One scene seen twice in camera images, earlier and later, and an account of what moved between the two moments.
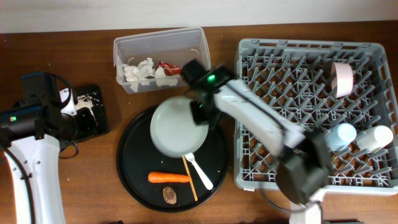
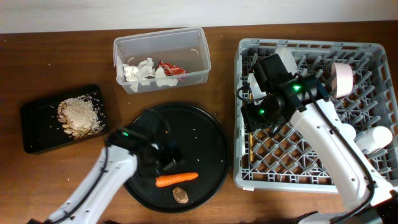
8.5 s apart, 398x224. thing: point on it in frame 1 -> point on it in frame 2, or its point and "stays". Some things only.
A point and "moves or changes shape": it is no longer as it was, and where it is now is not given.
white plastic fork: [207, 182] -> [255, 88]
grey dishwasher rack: [346, 89] stays
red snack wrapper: [170, 69] stays
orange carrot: [162, 177] moves or changes shape
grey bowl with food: [173, 130] -> [288, 58]
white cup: [375, 138] stays
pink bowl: [342, 79] stays
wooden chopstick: [191, 182] -> [250, 137]
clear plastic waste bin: [154, 60] stays
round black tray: [138, 156] stays
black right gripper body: [203, 116] -> [260, 116]
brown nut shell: [169, 195] -> [180, 195]
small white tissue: [162, 80] stays
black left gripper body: [81, 125] -> [159, 155]
